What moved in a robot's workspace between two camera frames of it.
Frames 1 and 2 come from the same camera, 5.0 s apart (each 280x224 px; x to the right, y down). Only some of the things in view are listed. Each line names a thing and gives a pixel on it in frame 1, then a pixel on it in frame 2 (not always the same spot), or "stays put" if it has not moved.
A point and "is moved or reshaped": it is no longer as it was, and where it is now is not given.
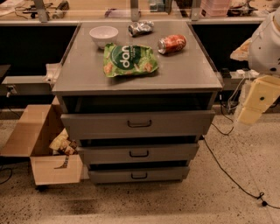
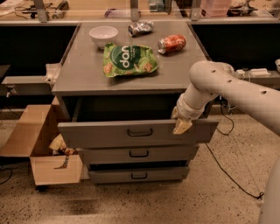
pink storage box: (213, 8) stays put
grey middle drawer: (137, 153) stays put
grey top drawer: (138, 123) is moved or reshaped
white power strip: (241, 73) stays put
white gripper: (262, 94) -> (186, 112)
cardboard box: (34, 129) stays put
